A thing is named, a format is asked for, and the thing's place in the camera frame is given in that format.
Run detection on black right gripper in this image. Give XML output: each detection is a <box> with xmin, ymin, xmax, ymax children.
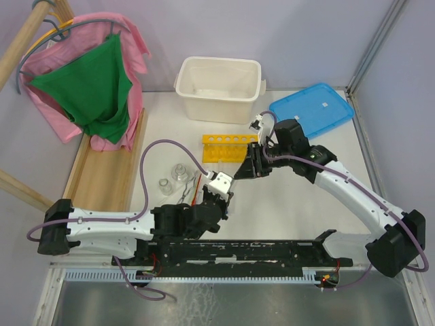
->
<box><xmin>233</xmin><ymin>141</ymin><xmax>293</xmax><ymax>179</ymax></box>

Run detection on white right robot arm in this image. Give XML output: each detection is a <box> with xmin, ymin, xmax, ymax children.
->
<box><xmin>234</xmin><ymin>114</ymin><xmax>429</xmax><ymax>277</ymax></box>

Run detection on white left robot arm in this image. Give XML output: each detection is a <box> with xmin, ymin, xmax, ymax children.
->
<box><xmin>37</xmin><ymin>184</ymin><xmax>234</xmax><ymax>265</ymax></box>

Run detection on red orange stirring rod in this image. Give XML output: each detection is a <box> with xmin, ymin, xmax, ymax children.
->
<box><xmin>190</xmin><ymin>174</ymin><xmax>202</xmax><ymax>206</ymax></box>

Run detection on metal crucible tongs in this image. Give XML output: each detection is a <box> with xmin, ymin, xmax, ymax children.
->
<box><xmin>177</xmin><ymin>170</ymin><xmax>201</xmax><ymax>204</ymax></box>

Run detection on small glass flask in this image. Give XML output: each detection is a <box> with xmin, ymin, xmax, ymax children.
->
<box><xmin>171</xmin><ymin>164</ymin><xmax>191</xmax><ymax>183</ymax></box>

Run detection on yellow test tube rack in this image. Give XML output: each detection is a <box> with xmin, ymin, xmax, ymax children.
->
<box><xmin>202</xmin><ymin>134</ymin><xmax>258</xmax><ymax>163</ymax></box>

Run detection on small glass beaker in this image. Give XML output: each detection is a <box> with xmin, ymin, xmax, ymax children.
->
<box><xmin>158</xmin><ymin>178</ymin><xmax>173</xmax><ymax>196</ymax></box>

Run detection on white plastic storage bin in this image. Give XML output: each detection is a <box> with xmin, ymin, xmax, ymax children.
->
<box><xmin>174</xmin><ymin>56</ymin><xmax>266</xmax><ymax>124</ymax></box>

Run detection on blue plastic bin lid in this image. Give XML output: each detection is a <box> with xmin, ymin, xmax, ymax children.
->
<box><xmin>269</xmin><ymin>83</ymin><xmax>354</xmax><ymax>139</ymax></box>

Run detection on small green circuit board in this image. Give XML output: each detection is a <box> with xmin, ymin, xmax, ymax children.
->
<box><xmin>321</xmin><ymin>273</ymin><xmax>339</xmax><ymax>286</ymax></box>

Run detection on green shirt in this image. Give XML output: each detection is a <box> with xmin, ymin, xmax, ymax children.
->
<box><xmin>28</xmin><ymin>34</ymin><xmax>133</xmax><ymax>143</ymax></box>

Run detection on pink shirt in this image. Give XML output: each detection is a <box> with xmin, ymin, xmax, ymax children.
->
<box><xmin>20</xmin><ymin>12</ymin><xmax>149</xmax><ymax>151</ymax></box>

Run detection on grey clothes hanger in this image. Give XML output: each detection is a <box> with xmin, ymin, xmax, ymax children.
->
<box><xmin>15</xmin><ymin>18</ymin><xmax>129</xmax><ymax>94</ymax></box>

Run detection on yellow clothes hanger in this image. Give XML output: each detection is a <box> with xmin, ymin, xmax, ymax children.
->
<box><xmin>24</xmin><ymin>19</ymin><xmax>73</xmax><ymax>56</ymax></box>

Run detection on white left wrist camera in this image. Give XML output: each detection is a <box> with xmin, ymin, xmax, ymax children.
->
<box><xmin>206</xmin><ymin>171</ymin><xmax>233</xmax><ymax>197</ymax></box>

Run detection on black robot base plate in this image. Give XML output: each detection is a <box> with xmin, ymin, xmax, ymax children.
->
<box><xmin>111</xmin><ymin>239</ymin><xmax>354</xmax><ymax>276</ymax></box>

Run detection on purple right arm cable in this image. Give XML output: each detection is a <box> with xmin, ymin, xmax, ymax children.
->
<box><xmin>260</xmin><ymin>111</ymin><xmax>430</xmax><ymax>290</ymax></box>

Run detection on wooden clothes rack frame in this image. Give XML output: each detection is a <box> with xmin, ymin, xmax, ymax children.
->
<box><xmin>1</xmin><ymin>1</ymin><xmax>147</xmax><ymax>212</ymax></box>

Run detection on grey slotted cable duct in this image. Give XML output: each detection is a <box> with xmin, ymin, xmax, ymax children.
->
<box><xmin>64</xmin><ymin>266</ymin><xmax>320</xmax><ymax>285</ymax></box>

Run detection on aluminium frame post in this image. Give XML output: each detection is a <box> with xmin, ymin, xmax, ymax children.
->
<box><xmin>347</xmin><ymin>0</ymin><xmax>409</xmax><ymax>96</ymax></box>

